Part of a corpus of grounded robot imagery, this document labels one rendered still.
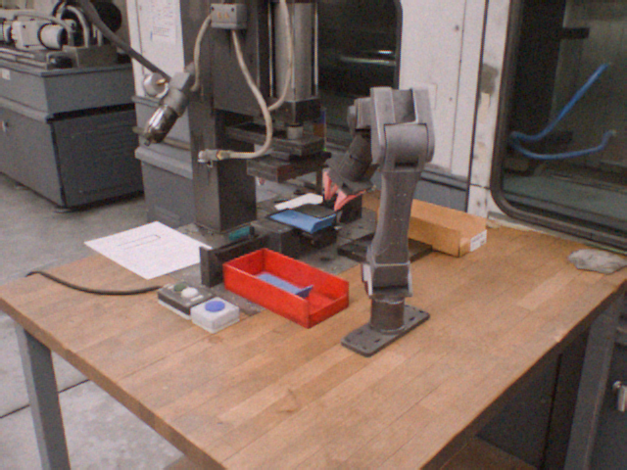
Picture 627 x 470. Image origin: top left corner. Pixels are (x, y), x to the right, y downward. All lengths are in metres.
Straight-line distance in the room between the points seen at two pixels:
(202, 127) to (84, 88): 2.92
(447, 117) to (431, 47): 0.21
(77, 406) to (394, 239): 1.80
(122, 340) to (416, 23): 1.26
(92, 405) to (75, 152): 2.26
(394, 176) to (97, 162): 3.70
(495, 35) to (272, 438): 1.21
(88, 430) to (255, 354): 1.46
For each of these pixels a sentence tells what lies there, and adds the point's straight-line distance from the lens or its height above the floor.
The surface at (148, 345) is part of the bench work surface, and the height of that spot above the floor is 0.90.
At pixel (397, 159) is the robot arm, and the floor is 1.26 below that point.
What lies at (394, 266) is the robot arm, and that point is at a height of 1.04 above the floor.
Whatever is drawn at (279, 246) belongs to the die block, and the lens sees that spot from 1.45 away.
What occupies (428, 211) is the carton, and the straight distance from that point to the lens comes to 1.71.
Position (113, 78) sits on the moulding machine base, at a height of 0.89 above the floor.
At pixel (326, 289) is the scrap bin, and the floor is 0.92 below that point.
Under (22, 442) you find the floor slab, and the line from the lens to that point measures 2.58.
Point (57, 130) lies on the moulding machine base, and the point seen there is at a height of 0.60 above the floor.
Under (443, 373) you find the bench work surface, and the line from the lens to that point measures 1.13.
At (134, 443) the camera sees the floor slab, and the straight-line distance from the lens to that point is 2.44.
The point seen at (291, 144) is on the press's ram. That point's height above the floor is 1.18.
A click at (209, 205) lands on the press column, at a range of 1.68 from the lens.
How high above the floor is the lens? 1.53
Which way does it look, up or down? 22 degrees down
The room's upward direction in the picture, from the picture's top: straight up
